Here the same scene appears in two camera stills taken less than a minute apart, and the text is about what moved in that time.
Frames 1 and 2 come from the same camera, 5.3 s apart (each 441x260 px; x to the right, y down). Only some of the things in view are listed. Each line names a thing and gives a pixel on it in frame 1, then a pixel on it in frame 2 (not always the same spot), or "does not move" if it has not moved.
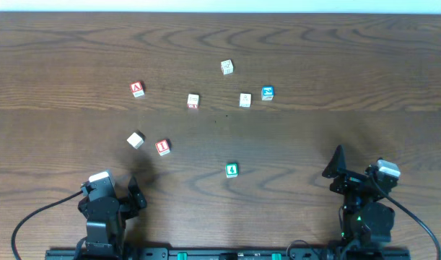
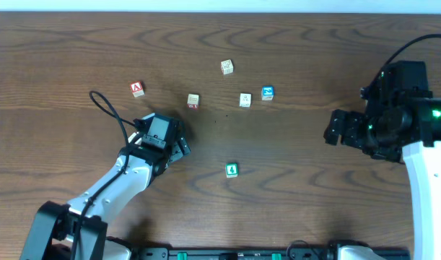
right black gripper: [348, 178] to [350, 127]
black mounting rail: [293, 253] does not move
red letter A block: [136, 89] does not move
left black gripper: [125, 204] to [180, 145]
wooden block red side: [193, 101] does not move
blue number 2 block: [267, 92] does not move
